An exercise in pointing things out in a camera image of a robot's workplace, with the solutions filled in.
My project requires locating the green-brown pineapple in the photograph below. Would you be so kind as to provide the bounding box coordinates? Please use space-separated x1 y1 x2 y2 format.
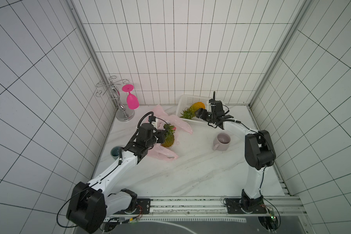
161 124 176 148

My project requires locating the yellow pineapple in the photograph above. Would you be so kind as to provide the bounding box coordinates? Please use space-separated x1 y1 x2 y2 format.
181 102 206 120

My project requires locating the pink plastic bag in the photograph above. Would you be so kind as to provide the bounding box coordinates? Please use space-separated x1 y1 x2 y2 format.
148 105 193 160

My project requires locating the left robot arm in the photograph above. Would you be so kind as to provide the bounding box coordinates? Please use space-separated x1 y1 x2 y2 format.
66 123 174 234

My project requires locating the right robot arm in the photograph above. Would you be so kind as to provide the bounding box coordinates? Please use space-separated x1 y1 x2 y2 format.
195 98 277 214

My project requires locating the lilac mug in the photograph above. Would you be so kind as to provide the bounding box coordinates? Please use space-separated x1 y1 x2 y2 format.
213 133 231 151

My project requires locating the white plastic basket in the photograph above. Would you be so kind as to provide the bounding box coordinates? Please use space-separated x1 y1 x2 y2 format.
176 95 212 127

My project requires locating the silver glass rack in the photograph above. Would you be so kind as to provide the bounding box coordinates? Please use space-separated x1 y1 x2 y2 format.
95 76 135 122

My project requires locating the pink wine glass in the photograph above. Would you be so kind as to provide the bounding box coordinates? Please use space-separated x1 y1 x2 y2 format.
122 84 139 110

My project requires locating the teal cup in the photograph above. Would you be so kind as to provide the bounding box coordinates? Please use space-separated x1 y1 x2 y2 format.
110 146 123 160

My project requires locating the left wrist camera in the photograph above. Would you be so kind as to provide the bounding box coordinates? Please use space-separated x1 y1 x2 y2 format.
148 115 158 129

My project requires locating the aluminium rail frame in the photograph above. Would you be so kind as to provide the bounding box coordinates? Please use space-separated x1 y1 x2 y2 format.
104 180 315 234

